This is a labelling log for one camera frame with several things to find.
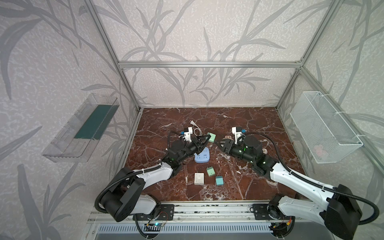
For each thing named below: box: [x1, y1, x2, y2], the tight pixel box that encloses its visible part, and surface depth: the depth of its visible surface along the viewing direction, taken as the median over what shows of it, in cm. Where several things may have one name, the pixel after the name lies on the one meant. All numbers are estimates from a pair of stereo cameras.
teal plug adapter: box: [215, 176, 224, 186], surface depth 84 cm
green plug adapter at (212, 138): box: [207, 132, 217, 143], surface depth 77 cm
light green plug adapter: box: [206, 166, 216, 177], surface depth 88 cm
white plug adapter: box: [194, 172, 205, 185], surface depth 84 cm
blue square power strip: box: [194, 147, 210, 163], surface depth 93 cm
